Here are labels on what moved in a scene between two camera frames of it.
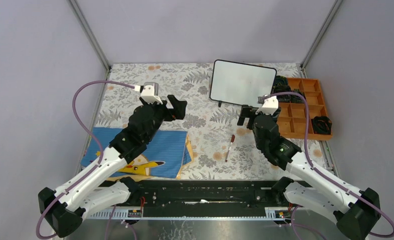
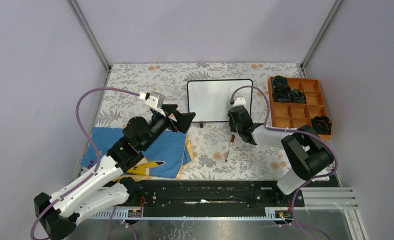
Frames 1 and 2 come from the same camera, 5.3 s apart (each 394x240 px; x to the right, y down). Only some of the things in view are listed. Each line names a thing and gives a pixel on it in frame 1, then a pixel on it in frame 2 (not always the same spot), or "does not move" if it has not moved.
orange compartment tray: x=292 y=120 does not move
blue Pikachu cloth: x=168 y=156 does not move
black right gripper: x=247 y=112 -> x=232 y=128
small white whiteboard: x=220 y=101 -> x=208 y=100
